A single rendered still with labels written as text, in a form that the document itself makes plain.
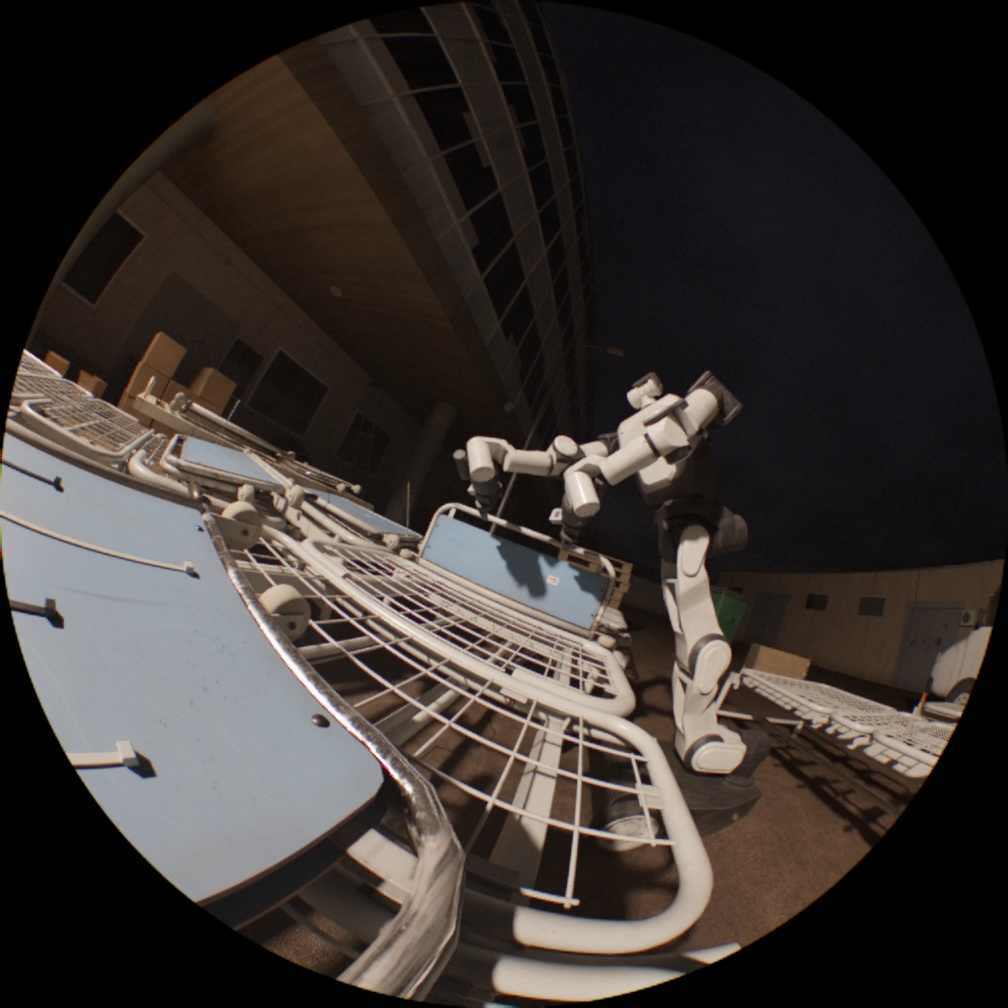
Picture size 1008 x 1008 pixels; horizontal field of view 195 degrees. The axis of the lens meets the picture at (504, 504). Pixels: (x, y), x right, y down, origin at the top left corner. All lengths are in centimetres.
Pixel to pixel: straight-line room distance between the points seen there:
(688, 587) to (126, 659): 93
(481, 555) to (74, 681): 109
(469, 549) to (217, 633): 100
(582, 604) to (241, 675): 98
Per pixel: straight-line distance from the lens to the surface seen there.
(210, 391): 375
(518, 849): 30
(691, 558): 85
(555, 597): 105
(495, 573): 108
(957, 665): 695
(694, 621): 91
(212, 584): 27
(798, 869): 141
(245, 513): 43
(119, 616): 21
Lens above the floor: 68
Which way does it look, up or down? 8 degrees up
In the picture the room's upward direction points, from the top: 22 degrees clockwise
